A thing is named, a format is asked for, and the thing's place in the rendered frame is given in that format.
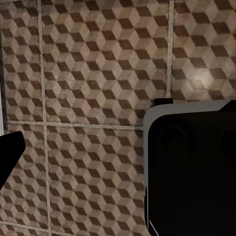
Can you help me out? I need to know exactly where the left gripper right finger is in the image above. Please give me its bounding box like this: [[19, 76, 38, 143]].
[[220, 130, 236, 170]]

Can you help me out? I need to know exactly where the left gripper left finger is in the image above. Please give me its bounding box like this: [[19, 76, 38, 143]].
[[0, 131, 26, 190]]

